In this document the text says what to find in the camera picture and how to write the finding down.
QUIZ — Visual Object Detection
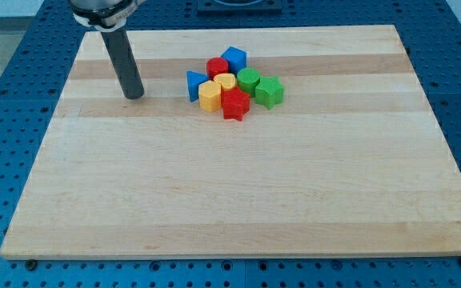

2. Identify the blue cube block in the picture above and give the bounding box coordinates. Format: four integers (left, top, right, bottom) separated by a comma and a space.
221, 46, 247, 74

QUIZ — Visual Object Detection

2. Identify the green star block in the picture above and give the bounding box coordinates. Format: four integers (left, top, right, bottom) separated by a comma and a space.
255, 76, 284, 110

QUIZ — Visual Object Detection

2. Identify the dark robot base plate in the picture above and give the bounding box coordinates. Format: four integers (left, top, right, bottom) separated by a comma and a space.
195, 0, 283, 15

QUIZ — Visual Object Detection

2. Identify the blue triangle block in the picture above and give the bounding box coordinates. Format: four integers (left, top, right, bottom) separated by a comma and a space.
186, 70, 209, 102

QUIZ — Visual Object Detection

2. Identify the yellow heart block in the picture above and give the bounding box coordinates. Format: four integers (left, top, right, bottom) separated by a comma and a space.
213, 73, 237, 91

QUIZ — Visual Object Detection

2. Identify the yellow hexagon block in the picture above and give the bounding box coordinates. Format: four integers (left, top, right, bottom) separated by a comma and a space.
198, 80, 222, 112

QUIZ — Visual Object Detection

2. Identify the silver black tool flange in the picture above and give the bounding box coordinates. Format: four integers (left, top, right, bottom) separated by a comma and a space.
68, 0, 142, 32

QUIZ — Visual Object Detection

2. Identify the green cylinder block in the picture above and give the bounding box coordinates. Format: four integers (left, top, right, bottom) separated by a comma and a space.
237, 67, 260, 98

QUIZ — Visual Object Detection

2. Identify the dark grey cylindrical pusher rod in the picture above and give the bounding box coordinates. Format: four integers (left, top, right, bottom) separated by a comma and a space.
102, 26, 145, 100

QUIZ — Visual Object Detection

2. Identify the red star block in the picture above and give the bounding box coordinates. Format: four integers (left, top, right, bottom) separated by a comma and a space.
222, 87, 250, 122

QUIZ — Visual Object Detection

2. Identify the light wooden board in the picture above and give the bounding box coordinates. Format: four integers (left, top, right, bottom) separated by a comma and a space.
0, 25, 461, 260

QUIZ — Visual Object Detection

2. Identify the red cylinder block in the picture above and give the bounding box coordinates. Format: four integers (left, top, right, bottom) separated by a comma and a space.
206, 57, 229, 79

